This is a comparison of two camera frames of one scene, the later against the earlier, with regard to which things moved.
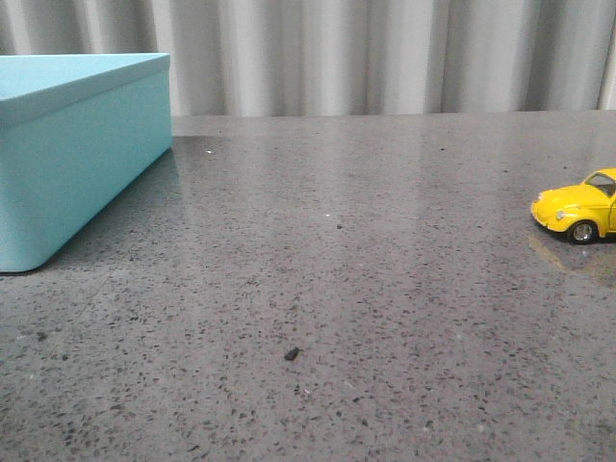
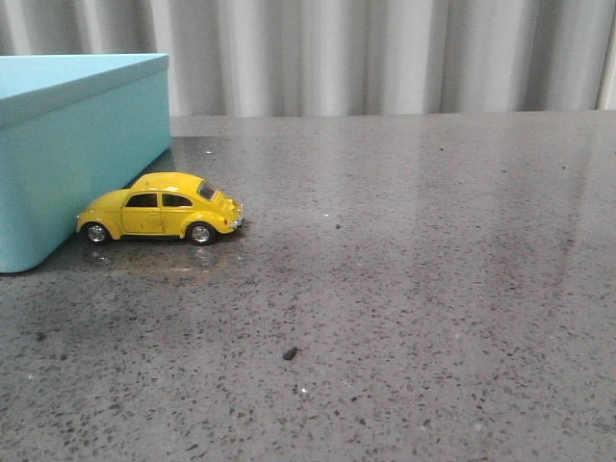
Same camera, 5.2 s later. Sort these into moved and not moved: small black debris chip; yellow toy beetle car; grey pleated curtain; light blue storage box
Moved: yellow toy beetle car
Not moved: light blue storage box; grey pleated curtain; small black debris chip
